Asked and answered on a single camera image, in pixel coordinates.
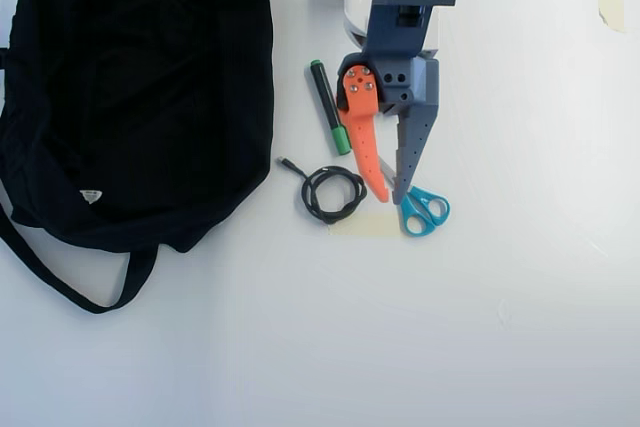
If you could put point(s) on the black marker with green cap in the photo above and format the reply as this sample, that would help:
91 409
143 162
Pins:
325 97

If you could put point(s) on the white and teal robot arm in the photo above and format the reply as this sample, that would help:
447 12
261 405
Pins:
352 2

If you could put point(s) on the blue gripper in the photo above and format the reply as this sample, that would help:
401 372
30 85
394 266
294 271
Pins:
411 97

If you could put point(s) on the black fabric bag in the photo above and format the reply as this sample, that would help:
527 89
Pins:
125 97

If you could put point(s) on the beige masking tape piece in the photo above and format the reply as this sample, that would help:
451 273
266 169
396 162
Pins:
362 226
612 2

